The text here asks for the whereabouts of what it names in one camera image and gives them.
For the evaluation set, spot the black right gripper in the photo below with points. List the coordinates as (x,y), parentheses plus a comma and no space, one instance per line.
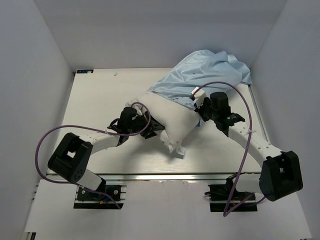
(206,101)

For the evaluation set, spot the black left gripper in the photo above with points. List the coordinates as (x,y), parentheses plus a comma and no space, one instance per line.
(154,125)

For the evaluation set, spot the white pillow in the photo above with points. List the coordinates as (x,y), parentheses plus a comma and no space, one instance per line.
(178,120)

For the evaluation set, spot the light blue pillowcase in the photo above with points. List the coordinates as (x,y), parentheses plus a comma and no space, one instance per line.
(199,68)

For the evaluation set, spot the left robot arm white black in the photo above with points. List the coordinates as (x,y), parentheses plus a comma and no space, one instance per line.
(71,157)

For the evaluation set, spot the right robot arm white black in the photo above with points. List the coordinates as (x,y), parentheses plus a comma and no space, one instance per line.
(280,171)

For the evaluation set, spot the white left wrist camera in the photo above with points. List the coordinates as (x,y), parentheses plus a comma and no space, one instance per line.
(138,109)

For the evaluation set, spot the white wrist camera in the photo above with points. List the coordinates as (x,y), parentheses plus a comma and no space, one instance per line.
(138,109)
(198,96)

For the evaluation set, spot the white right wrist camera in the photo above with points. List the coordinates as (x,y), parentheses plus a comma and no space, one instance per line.
(198,96)

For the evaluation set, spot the aluminium table front rail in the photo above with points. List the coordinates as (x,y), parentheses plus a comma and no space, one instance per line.
(166,177)

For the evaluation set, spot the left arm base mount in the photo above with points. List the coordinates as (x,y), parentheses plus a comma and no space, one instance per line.
(111,197)

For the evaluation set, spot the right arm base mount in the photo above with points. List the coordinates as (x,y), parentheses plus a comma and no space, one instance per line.
(218,194)

